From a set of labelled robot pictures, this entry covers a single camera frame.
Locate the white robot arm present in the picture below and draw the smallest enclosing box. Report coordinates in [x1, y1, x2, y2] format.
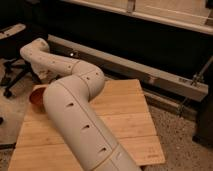
[20, 38, 141, 171]

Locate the black office chair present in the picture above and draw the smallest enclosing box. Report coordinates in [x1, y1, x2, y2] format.
[0, 23, 45, 98]

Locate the orange ceramic bowl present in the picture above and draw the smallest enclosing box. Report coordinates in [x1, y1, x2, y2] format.
[29, 87, 45, 107]

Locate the long metal rail beam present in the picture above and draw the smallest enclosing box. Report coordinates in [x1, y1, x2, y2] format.
[48, 35, 208, 102]

